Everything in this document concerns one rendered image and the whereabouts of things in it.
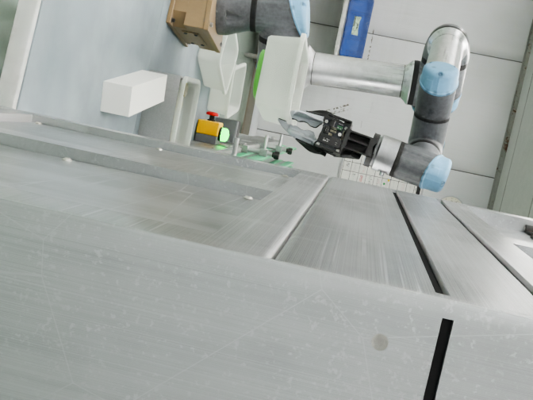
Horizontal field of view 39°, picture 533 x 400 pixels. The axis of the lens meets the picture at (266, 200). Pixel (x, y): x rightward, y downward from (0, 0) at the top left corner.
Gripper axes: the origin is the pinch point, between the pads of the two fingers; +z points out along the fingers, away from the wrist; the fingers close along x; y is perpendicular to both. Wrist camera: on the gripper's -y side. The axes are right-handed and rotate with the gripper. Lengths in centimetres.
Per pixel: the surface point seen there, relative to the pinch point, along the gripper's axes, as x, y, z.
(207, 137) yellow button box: 6, -76, 31
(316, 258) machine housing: 19, 113, -19
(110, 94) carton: 8.7, 12.8, 32.8
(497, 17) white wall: -237, -609, -85
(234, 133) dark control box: 0, -103, 29
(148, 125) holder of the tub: 10.6, -16.2, 32.3
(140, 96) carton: 6.5, 6.7, 28.9
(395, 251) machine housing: 17, 104, -24
